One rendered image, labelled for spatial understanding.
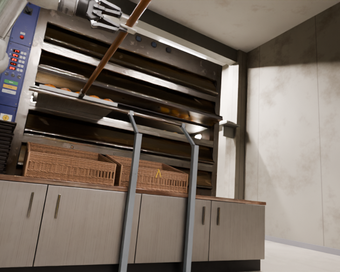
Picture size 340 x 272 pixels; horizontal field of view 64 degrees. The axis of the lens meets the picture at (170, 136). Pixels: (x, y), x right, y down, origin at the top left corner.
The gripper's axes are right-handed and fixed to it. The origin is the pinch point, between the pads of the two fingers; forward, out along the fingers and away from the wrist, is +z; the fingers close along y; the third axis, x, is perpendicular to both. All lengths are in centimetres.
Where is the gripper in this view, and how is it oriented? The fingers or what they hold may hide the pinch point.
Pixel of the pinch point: (128, 25)
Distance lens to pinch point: 120.1
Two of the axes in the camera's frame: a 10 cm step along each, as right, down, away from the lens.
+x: 4.8, -1.5, -8.6
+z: 8.7, 1.9, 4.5
